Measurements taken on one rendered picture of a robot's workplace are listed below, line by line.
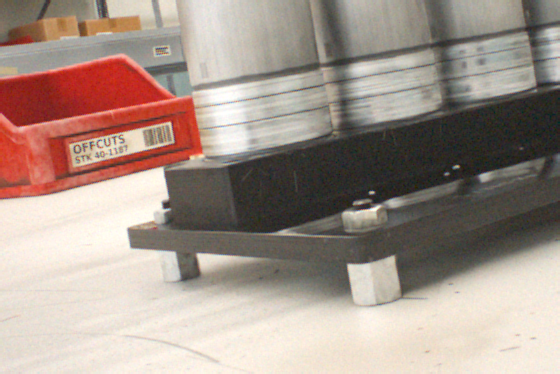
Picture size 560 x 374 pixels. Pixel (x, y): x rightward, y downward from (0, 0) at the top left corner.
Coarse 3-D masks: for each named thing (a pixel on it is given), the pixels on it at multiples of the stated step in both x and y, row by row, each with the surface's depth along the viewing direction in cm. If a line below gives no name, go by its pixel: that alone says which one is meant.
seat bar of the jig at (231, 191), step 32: (544, 96) 22; (384, 128) 20; (416, 128) 20; (448, 128) 21; (480, 128) 21; (512, 128) 22; (544, 128) 22; (192, 160) 20; (224, 160) 19; (256, 160) 18; (288, 160) 18; (320, 160) 19; (352, 160) 19; (384, 160) 19; (416, 160) 20; (448, 160) 20; (192, 192) 19; (224, 192) 18; (256, 192) 18; (288, 192) 18; (320, 192) 19
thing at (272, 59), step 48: (192, 0) 19; (240, 0) 18; (288, 0) 19; (192, 48) 19; (240, 48) 18; (288, 48) 19; (192, 96) 19; (240, 96) 19; (288, 96) 19; (240, 144) 19; (288, 144) 19
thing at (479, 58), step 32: (448, 0) 22; (480, 0) 22; (512, 0) 22; (448, 32) 22; (480, 32) 22; (512, 32) 22; (448, 64) 22; (480, 64) 22; (512, 64) 22; (448, 96) 22; (480, 96) 22; (512, 96) 22
